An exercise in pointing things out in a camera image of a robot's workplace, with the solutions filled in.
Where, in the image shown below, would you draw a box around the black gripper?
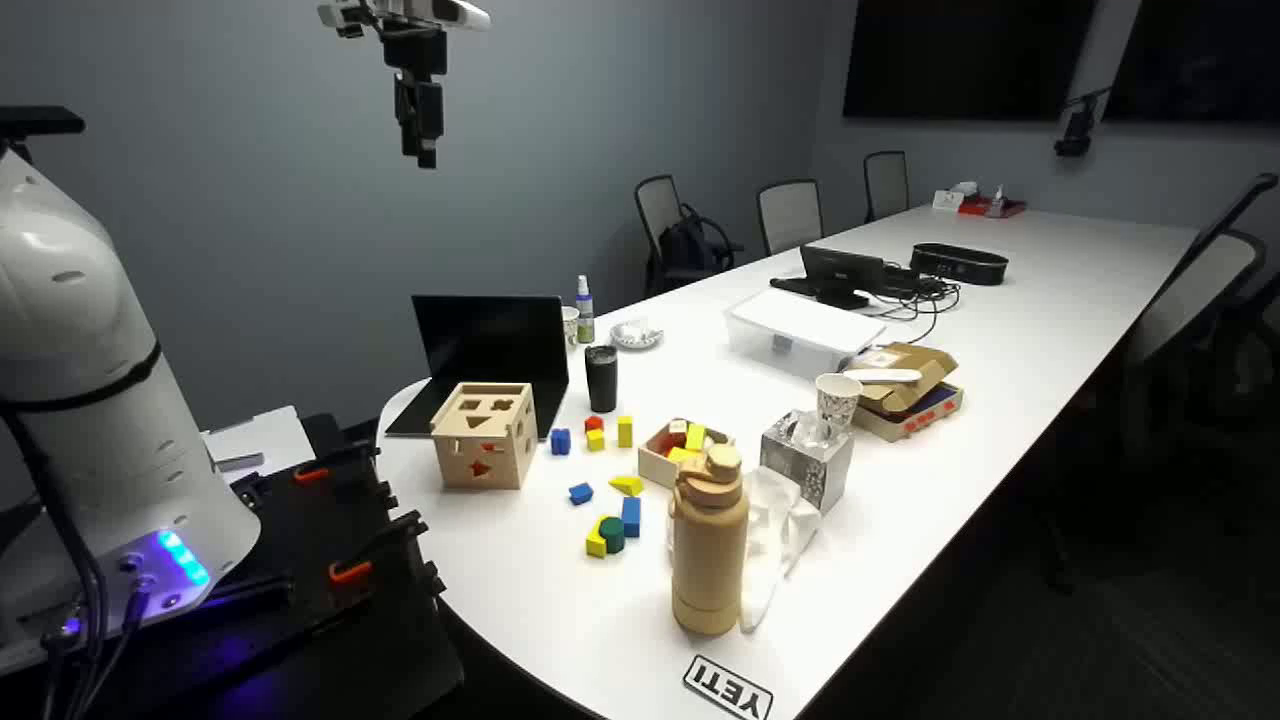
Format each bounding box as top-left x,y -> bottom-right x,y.
379,24 -> 454,173

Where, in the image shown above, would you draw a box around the small spray bottle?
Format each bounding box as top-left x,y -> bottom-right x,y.
573,270 -> 601,347

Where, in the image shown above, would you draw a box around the office chair with backpack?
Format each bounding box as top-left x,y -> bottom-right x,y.
628,173 -> 743,300

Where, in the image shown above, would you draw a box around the white round device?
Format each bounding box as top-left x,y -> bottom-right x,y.
610,317 -> 668,357

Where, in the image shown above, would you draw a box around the black tumbler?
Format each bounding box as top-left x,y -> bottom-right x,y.
583,338 -> 626,414

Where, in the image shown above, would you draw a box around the wooden shape sorter box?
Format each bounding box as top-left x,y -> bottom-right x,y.
427,379 -> 540,493

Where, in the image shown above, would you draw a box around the white paper sheet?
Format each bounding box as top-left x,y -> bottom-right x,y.
195,398 -> 322,489

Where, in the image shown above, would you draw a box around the wooden tray of blocks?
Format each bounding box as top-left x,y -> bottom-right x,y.
635,413 -> 741,493

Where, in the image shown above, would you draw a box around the white flat box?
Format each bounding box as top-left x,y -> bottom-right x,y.
725,284 -> 889,376

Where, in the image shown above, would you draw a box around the black robot mounting stand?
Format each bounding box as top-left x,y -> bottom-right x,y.
0,413 -> 472,720

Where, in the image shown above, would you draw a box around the white paper cup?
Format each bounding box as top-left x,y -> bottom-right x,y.
814,367 -> 868,443

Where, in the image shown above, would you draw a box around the tan insulated bottle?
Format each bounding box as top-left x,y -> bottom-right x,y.
668,441 -> 754,639

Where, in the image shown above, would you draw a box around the grey tissue box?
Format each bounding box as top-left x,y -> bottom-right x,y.
757,406 -> 858,515

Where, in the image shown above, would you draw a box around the open cardboard box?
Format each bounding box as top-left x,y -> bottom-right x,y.
845,338 -> 963,420

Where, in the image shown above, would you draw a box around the clear plastic bag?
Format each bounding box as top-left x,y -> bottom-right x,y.
736,464 -> 830,636

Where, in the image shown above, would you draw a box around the black speaker bar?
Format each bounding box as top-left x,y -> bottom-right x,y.
910,240 -> 1012,287

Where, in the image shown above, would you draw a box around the red and white items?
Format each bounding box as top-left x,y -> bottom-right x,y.
928,177 -> 1032,222

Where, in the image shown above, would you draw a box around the red flat box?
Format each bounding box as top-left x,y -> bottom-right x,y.
853,379 -> 969,443

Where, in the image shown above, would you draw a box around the YETI sticker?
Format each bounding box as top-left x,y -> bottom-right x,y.
680,651 -> 780,720

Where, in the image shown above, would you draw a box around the large grey office chair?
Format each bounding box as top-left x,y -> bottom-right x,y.
1036,173 -> 1280,591

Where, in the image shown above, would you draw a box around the black laptop with cables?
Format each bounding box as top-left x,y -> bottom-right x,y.
769,243 -> 954,313

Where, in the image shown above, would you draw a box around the black cables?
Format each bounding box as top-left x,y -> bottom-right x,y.
872,274 -> 963,351

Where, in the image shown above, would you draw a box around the black wall television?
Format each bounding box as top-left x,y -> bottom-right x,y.
841,0 -> 1100,125
1104,0 -> 1280,130

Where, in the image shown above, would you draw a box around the black wall camera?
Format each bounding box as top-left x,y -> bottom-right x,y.
1053,85 -> 1116,165

